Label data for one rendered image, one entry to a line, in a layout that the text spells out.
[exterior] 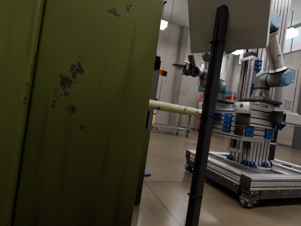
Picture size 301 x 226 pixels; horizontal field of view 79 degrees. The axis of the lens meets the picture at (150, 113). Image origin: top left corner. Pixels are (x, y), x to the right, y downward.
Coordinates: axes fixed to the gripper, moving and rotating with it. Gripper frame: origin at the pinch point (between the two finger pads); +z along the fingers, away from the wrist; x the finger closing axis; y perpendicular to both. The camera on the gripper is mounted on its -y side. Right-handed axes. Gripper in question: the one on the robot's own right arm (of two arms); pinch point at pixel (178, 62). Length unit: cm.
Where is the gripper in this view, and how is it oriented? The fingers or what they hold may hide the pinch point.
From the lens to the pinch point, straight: 148.7
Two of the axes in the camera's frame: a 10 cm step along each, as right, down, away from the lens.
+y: -1.4, 9.9, 0.0
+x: -5.0, -0.7, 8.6
